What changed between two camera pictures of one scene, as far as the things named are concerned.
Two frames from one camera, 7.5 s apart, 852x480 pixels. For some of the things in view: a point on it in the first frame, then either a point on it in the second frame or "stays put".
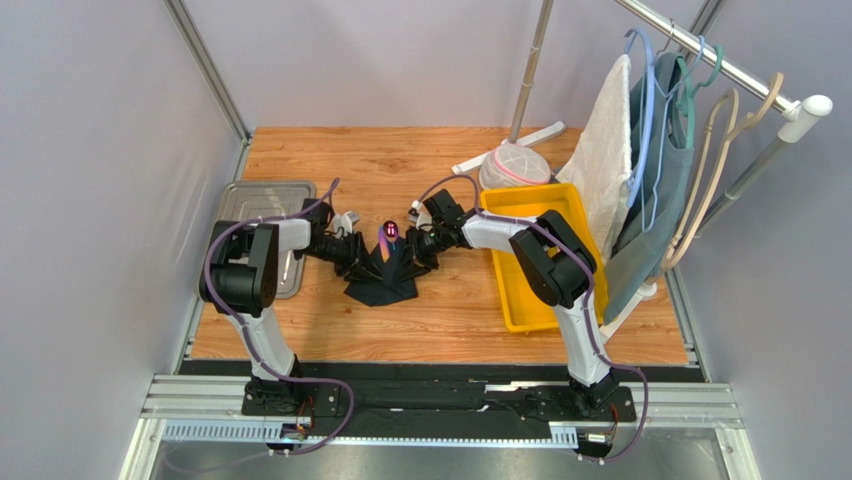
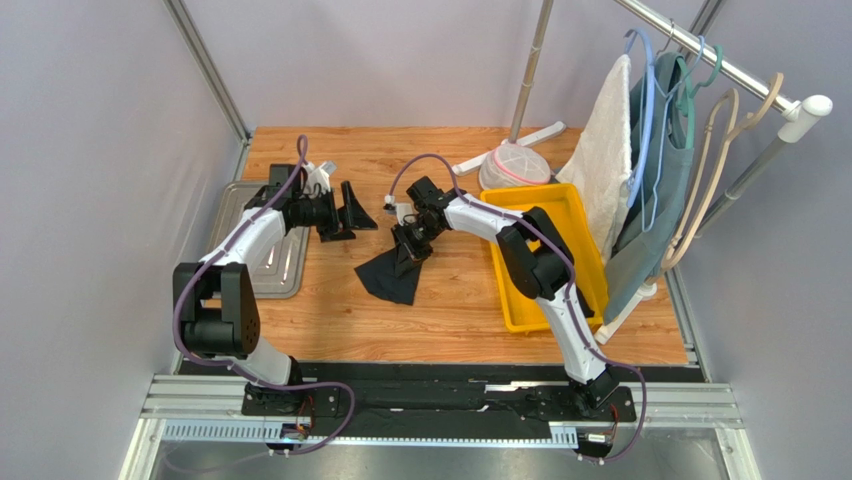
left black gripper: x=352 y=269 → x=354 y=216
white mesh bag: x=513 y=165 stays put
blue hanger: x=633 y=187 stays put
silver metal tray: x=272 y=200 stays put
